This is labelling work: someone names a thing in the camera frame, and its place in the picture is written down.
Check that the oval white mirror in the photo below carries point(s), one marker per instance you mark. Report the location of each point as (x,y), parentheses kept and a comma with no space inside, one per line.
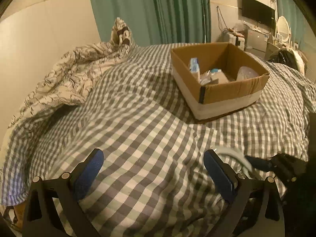
(282,29)

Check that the floral print blanket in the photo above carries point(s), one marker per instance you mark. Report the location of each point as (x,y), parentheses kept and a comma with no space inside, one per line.
(61,74)

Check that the clear plastic bag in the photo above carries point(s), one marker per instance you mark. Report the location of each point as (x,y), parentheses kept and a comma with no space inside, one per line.
(246,72)

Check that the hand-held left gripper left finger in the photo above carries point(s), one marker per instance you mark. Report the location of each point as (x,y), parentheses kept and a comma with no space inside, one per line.
(90,175)

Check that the black wall television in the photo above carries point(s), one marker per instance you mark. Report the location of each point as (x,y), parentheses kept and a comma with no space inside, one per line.
(258,9)

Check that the cream dressing table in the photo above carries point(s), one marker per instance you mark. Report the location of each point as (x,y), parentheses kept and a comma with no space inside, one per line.
(271,49)

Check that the thin white pole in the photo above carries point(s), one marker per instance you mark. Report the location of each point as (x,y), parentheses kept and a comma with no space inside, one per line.
(204,22)

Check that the small tan box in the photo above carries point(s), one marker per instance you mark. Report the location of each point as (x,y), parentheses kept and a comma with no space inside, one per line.
(220,78)

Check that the green checked duvet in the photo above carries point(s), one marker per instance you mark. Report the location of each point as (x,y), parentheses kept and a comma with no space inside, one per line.
(148,140)

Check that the wide green curtain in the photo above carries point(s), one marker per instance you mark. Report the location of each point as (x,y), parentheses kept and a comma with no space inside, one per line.
(123,9)

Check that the narrow green curtain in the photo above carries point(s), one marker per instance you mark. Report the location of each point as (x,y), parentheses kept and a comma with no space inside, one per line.
(293,17)

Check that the green corner curtain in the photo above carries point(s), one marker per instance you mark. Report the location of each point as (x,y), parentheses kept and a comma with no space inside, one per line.
(182,12)

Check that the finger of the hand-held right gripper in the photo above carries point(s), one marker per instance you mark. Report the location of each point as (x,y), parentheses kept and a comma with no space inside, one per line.
(259,163)

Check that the cream cloth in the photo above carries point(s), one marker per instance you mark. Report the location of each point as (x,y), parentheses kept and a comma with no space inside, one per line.
(300,61)

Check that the brown cardboard box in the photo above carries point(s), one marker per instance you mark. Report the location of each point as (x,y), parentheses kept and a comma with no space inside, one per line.
(222,98)

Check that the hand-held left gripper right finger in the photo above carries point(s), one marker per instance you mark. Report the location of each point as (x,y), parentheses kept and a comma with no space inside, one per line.
(219,177)

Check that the brown patterned pillow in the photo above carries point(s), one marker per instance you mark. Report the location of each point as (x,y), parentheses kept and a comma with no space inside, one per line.
(121,29)

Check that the blue white tissue packet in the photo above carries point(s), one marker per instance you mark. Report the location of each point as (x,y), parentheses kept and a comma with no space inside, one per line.
(194,66)

